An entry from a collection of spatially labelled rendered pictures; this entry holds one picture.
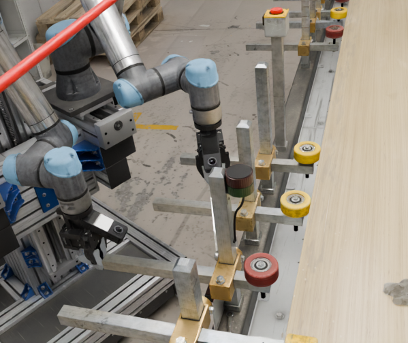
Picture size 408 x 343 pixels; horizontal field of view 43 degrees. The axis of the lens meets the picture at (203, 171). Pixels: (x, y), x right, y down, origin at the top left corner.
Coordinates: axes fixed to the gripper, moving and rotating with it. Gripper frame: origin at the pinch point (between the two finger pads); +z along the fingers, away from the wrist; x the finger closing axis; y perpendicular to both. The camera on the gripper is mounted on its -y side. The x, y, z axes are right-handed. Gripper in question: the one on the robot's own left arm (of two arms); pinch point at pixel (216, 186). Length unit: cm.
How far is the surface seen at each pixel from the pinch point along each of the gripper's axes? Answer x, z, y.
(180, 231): 20, 93, 90
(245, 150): -8.8, -10.6, -0.2
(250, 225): -7.8, 8.9, -7.6
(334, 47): -63, 11, 109
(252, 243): -8.6, 22.0, -0.7
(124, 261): 25.6, 6.9, -17.4
